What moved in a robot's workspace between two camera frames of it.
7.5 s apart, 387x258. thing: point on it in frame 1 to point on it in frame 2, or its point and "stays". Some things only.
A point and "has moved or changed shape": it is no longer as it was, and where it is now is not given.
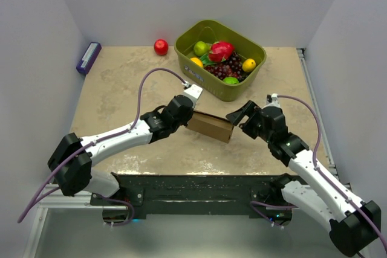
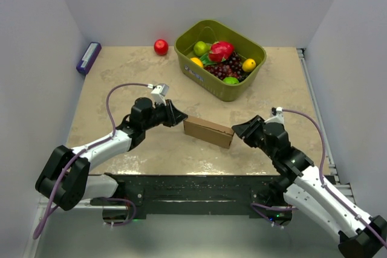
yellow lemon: (248, 64) stays
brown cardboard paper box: (217, 128) has moved or changed shape
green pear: (201, 48) stays
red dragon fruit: (221, 51) stays
